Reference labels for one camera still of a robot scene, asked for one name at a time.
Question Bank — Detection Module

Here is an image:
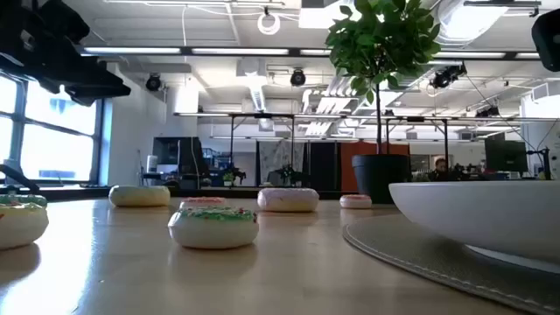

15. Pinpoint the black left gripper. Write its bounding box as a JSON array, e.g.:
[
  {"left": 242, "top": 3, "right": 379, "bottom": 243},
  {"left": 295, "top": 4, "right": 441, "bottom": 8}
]
[{"left": 0, "top": 39, "right": 131, "bottom": 108}]

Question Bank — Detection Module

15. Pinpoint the cream yellow plain donut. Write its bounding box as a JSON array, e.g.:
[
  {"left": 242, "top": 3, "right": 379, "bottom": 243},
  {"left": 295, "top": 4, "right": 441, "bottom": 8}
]
[{"left": 108, "top": 184, "right": 172, "bottom": 208}]

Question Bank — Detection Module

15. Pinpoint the green sprinkled white donut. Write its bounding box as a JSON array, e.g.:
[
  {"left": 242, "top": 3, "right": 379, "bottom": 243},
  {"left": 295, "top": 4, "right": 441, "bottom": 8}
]
[
  {"left": 0, "top": 193, "right": 48, "bottom": 209},
  {"left": 167, "top": 206, "right": 260, "bottom": 250},
  {"left": 0, "top": 202, "right": 50, "bottom": 251}
]

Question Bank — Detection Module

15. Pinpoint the small pink frosted donut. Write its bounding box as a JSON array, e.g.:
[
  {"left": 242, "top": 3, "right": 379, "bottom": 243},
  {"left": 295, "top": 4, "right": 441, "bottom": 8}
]
[
  {"left": 178, "top": 196, "right": 228, "bottom": 211},
  {"left": 339, "top": 193, "right": 374, "bottom": 210}
]

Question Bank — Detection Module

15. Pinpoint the black ceiling spotlight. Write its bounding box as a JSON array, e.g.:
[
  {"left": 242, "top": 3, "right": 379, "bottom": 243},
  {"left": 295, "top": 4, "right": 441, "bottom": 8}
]
[
  {"left": 144, "top": 73, "right": 163, "bottom": 93},
  {"left": 289, "top": 68, "right": 307, "bottom": 88}
]

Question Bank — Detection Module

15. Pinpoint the black computer workstation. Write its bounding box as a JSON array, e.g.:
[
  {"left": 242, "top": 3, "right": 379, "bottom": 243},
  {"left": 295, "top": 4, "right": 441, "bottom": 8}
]
[{"left": 151, "top": 136, "right": 212, "bottom": 189}]

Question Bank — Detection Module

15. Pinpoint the black slanted bar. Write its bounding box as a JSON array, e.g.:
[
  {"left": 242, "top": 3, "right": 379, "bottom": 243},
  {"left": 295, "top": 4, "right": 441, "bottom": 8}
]
[{"left": 0, "top": 164, "right": 41, "bottom": 196}]

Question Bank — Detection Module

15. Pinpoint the white donut with chocolate drizzle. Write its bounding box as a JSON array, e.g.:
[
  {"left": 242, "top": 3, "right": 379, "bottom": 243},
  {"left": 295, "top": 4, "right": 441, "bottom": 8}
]
[{"left": 256, "top": 187, "right": 320, "bottom": 214}]

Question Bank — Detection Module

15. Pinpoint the green leafy potted tree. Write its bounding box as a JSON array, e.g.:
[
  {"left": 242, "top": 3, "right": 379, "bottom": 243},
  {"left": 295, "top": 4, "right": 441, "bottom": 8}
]
[{"left": 324, "top": 0, "right": 443, "bottom": 156}]

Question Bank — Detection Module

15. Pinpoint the black plant pot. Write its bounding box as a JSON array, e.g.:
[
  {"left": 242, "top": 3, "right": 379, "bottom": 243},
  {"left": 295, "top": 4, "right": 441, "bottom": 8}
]
[{"left": 351, "top": 153, "right": 413, "bottom": 205}]

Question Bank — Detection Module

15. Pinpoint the person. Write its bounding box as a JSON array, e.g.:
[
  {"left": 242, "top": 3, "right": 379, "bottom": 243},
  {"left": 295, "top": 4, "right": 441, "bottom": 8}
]
[{"left": 430, "top": 157, "right": 452, "bottom": 182}]

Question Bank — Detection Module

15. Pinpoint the round grey placemat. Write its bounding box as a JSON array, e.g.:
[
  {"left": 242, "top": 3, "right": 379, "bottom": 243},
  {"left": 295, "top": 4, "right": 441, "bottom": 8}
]
[{"left": 341, "top": 213, "right": 560, "bottom": 315}]

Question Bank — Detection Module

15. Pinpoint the large grey white plate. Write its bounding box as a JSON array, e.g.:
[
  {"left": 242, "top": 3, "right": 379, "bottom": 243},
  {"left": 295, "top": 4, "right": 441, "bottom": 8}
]
[{"left": 388, "top": 180, "right": 560, "bottom": 264}]

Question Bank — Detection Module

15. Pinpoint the black computer monitor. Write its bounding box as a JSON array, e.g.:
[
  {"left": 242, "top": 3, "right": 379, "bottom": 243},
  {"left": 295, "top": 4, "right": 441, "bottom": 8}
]
[{"left": 484, "top": 138, "right": 529, "bottom": 174}]

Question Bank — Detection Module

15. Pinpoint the white coiled cable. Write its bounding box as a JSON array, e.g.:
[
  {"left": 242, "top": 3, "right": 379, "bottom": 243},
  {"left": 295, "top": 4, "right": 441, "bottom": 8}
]
[{"left": 256, "top": 11, "right": 282, "bottom": 37}]

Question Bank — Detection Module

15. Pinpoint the black table edge frame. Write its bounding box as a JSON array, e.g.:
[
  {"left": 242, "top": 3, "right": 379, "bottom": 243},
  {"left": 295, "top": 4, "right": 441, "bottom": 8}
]
[{"left": 41, "top": 185, "right": 361, "bottom": 201}]

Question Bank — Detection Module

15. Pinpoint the black ceiling camera mount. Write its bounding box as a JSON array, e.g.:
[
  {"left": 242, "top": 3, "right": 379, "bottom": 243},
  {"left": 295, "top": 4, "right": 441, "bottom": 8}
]
[{"left": 429, "top": 63, "right": 468, "bottom": 90}]

